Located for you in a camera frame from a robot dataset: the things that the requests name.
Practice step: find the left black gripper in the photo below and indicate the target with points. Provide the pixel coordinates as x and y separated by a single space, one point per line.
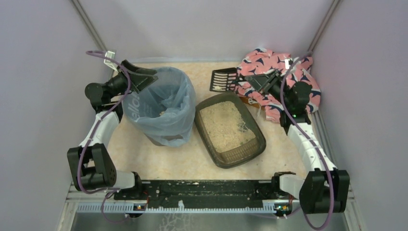
130 78

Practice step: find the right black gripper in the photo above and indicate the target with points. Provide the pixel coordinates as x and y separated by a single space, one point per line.
272 84

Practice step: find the black litter scoop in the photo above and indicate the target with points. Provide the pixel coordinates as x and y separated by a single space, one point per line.
226 79

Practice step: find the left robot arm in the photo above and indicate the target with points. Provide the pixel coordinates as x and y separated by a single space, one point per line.
91 166

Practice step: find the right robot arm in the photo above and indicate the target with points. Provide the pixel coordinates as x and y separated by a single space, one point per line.
325 187

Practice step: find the brown litter box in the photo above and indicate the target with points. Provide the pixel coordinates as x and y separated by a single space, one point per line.
229 132

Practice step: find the blue-lined trash bin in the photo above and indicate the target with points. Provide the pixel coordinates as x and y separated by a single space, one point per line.
164 112

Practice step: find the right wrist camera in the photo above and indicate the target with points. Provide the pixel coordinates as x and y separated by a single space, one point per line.
288 63

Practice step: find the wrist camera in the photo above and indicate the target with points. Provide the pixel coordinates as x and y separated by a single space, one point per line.
108 61
288 63

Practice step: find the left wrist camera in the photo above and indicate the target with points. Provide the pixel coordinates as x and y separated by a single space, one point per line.
108 61

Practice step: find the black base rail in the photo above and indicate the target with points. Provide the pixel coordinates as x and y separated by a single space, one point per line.
190 196

